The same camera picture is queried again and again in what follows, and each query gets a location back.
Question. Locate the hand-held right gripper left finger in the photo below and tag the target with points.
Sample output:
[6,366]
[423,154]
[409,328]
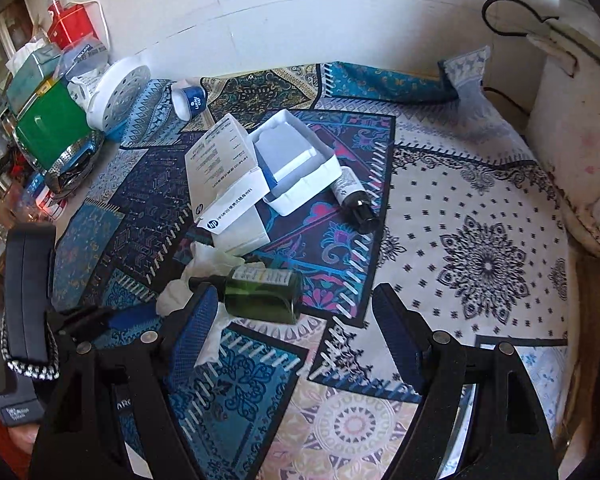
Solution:
[200,325]

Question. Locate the white printed cardboard box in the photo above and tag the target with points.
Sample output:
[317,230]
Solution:
[220,160]

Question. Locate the green glass bottle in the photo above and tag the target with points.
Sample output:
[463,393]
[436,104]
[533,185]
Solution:
[265,297]

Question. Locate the patchwork patterned tablecloth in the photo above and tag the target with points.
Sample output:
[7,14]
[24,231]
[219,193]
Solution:
[480,200]

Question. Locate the teal tissue box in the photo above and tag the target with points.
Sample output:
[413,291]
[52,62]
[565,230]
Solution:
[30,75]

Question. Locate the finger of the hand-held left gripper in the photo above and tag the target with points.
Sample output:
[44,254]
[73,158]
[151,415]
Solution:
[130,317]

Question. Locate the white rice cooker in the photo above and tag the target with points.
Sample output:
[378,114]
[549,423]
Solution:
[570,125]

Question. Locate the red box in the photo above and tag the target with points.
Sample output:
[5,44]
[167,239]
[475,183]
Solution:
[72,27]

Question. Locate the green container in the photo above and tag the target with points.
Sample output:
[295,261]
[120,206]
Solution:
[50,127]

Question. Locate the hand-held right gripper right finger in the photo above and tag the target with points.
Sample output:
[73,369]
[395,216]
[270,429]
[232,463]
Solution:
[397,335]

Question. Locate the white packet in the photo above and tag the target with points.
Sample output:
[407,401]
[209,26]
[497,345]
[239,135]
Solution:
[82,87]

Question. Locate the blue and white paper cup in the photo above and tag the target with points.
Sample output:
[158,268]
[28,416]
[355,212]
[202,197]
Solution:
[192,102]

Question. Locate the white perforated round plate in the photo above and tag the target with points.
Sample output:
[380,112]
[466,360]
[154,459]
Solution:
[117,92]

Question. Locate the clear printed plastic bag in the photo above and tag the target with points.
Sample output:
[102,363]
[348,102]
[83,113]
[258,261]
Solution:
[87,57]

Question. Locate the white tissue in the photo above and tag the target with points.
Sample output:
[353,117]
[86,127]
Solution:
[205,260]

